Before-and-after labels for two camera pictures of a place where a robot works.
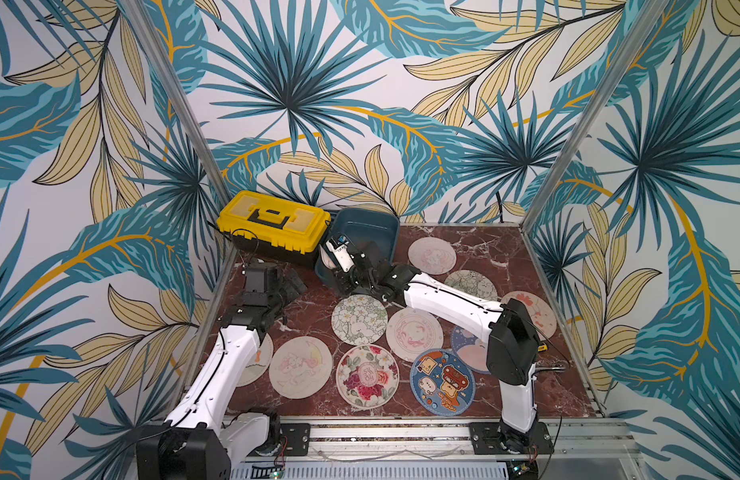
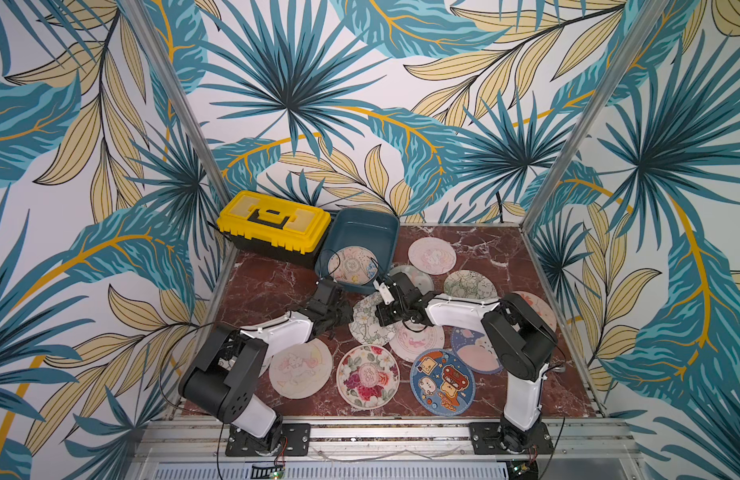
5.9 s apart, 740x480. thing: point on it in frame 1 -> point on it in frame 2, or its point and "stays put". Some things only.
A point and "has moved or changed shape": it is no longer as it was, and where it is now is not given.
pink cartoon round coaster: (413, 331) stays put
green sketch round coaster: (474, 283) stays put
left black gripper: (291, 291) -> (346, 310)
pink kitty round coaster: (432, 256) stays put
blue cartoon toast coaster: (442, 382) stays put
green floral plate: (359, 320) has moved or changed shape
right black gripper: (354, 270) -> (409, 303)
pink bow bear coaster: (542, 317) stays put
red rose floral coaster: (367, 377) stays put
